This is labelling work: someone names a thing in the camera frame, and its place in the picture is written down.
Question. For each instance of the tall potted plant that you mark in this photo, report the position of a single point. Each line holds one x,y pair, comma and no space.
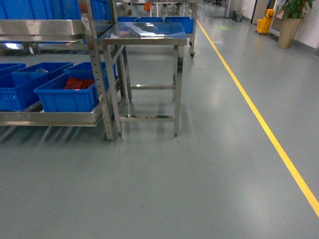
293,14

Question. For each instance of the blue bin with red parts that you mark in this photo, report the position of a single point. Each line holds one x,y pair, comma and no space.
54,98

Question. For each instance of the middle blue shelf bin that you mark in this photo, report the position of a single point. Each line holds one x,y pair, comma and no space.
17,88

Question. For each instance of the yellow mop bucket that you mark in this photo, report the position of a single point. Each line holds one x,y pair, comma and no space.
263,25

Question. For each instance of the stainless steel small table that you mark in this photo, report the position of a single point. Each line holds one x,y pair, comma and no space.
146,57

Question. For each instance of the stainless steel shelf rack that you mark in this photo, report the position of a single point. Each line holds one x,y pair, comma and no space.
63,31

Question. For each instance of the red parts in bin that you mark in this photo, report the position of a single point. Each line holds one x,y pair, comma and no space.
78,84

